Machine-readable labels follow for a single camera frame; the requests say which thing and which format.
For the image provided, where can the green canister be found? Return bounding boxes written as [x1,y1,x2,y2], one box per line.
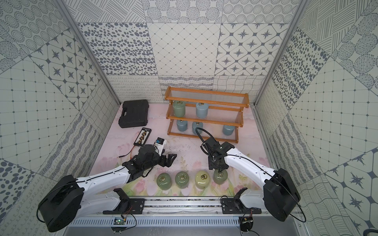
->
[213,170,228,185]
[172,100,186,118]
[175,171,190,189]
[156,173,172,191]

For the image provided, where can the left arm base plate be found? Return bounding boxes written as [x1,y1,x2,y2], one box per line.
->
[102,198,146,215]

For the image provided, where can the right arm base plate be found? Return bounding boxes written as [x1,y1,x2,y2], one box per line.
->
[220,197,262,215]

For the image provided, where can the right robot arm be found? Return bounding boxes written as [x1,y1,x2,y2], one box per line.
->
[201,138,300,222]

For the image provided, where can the cream yellow canister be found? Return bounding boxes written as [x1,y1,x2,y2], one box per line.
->
[195,171,211,190]

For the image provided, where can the green circuit board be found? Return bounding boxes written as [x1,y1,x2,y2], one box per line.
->
[111,218,127,232]

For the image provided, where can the black connector module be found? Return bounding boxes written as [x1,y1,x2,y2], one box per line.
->
[239,216,254,232]

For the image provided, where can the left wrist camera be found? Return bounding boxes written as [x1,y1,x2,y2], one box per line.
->
[154,137,167,155]

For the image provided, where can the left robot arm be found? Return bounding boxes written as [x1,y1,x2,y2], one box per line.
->
[36,145,177,233]

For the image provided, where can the wooden three-tier shelf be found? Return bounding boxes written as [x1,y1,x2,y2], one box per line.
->
[164,86,250,144]

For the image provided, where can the black battery holder tray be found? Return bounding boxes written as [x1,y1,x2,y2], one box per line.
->
[133,128,152,147]

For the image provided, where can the aluminium mounting rail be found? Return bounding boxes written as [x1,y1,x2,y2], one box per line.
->
[74,194,264,218]

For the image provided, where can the black plastic tool case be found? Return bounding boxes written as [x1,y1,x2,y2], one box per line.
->
[118,99,149,128]

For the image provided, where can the red black test lead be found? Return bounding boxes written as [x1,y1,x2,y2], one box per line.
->
[118,146,135,158]

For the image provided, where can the floral pink table mat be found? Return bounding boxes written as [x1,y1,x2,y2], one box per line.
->
[90,104,271,196]

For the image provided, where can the blue canister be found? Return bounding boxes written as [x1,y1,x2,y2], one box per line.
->
[192,122,203,135]
[176,120,188,132]
[222,125,235,136]
[196,102,209,119]

